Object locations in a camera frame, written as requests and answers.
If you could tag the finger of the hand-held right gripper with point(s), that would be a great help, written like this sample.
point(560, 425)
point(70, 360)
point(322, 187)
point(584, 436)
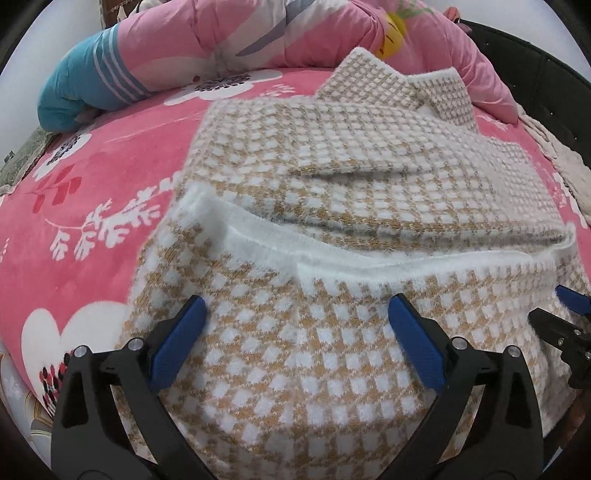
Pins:
point(573, 300)
point(554, 328)

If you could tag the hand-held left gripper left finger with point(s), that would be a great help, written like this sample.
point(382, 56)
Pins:
point(178, 341)

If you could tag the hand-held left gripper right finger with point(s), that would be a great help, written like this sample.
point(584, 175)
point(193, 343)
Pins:
point(418, 346)

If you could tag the beige white checked knit sweater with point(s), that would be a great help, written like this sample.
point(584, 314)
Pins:
point(323, 184)

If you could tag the white fleece blanket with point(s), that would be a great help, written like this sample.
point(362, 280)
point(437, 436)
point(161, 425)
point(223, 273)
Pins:
point(568, 157)

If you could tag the pink floral bed sheet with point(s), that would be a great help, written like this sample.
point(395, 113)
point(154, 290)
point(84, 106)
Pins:
point(92, 184)

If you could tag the black padded bed headboard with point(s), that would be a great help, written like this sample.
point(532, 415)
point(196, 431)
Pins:
point(531, 69)

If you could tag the green patterned cloth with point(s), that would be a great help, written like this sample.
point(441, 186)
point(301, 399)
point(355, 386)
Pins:
point(23, 161)

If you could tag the pink printed quilt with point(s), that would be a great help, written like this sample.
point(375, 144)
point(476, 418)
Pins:
point(184, 46)

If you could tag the pink garment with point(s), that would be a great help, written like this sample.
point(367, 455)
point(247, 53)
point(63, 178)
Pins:
point(455, 14)

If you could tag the brown wooden door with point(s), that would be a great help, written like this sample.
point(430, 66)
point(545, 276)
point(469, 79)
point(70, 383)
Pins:
point(111, 9)

